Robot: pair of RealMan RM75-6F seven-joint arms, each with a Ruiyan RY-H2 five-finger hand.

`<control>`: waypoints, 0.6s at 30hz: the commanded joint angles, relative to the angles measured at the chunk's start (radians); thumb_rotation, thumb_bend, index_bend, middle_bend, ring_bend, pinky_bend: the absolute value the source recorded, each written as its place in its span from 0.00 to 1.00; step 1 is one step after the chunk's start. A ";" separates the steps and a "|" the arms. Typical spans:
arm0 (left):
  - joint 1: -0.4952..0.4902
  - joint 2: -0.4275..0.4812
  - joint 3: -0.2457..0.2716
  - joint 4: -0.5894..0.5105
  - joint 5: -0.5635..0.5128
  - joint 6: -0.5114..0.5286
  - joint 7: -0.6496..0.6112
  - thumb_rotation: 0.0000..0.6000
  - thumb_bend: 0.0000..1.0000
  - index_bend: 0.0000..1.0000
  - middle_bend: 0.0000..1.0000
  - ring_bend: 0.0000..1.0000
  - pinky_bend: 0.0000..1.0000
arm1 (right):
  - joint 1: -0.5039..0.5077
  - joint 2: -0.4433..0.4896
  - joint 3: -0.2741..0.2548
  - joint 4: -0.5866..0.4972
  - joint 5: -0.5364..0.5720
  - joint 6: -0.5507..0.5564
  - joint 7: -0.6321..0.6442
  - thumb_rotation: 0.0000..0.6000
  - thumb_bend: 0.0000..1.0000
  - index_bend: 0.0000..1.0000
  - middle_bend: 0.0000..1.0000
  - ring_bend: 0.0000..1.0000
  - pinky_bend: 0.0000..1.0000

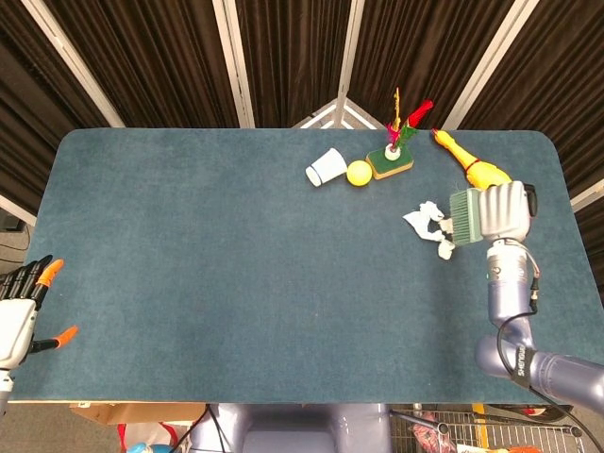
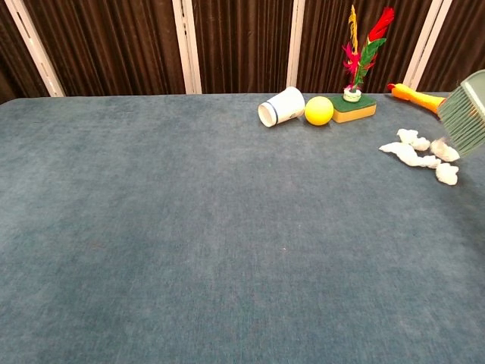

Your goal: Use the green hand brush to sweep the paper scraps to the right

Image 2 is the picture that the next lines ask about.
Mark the yellow rubber chicken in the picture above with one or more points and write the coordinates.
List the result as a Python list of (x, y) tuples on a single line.
[(417, 99)]

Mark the yellow ball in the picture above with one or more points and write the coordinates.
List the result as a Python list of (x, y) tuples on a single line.
[(319, 110)]

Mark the pale green hand brush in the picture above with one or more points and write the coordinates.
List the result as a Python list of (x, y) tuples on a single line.
[(464, 117)]

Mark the green yellow sponge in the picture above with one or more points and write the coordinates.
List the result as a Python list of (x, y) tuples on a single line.
[(356, 110)]

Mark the dark brown curtain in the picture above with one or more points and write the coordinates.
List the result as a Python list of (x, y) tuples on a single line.
[(121, 41)]

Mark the blue felt table cover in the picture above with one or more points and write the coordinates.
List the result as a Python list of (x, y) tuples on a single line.
[(189, 227)]

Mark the colourful feather shuttlecock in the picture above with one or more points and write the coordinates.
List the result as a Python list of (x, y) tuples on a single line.
[(358, 64)]

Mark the white paper cup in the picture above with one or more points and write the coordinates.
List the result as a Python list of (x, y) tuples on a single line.
[(284, 108)]

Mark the white metal frame post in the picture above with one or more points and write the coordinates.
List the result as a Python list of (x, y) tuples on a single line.
[(36, 49), (187, 45), (296, 41), (428, 45)]

